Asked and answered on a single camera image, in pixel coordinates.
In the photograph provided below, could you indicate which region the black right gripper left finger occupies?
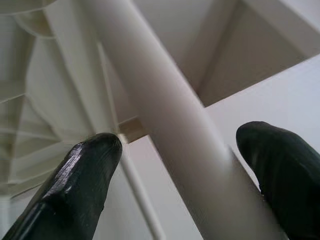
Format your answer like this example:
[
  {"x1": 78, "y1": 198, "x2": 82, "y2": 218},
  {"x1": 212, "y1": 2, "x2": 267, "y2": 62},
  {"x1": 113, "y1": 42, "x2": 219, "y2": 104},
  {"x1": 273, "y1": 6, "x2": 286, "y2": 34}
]
[{"x1": 0, "y1": 132, "x2": 123, "y2": 240}]

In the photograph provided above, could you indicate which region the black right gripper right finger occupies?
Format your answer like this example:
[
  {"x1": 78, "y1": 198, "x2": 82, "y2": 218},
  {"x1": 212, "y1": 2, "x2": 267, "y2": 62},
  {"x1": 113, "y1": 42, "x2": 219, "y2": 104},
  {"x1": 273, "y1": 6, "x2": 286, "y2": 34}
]
[{"x1": 236, "y1": 121, "x2": 320, "y2": 240}]

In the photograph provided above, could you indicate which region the white plastic table leg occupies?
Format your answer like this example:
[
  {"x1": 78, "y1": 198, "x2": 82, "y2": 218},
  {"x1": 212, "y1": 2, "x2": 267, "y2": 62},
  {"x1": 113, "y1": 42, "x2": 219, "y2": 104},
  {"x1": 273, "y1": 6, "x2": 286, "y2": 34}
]
[{"x1": 96, "y1": 0, "x2": 288, "y2": 240}]

